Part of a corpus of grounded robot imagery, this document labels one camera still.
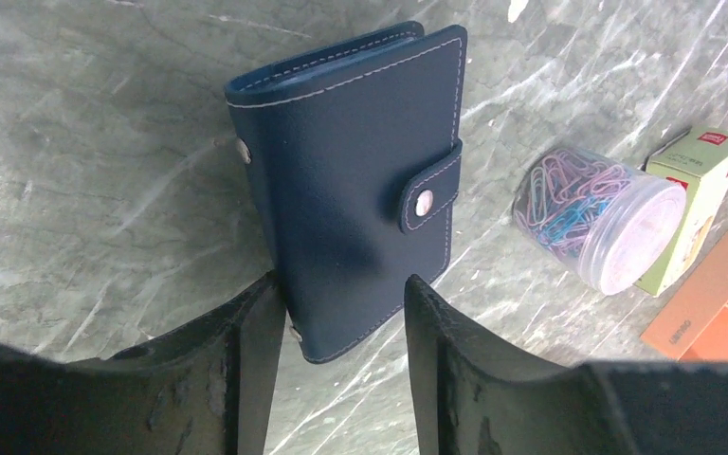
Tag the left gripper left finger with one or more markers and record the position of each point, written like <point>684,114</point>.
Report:
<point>205,387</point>

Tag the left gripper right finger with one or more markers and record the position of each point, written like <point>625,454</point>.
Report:
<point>475,393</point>

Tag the blue leather card holder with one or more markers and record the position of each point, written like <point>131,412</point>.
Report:
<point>353,158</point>

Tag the small clear plastic cup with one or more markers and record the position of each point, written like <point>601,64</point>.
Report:
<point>604,220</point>

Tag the orange mesh file organizer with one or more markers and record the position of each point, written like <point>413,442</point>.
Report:
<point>693,325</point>

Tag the small green white box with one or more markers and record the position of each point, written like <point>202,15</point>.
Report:
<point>698,162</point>

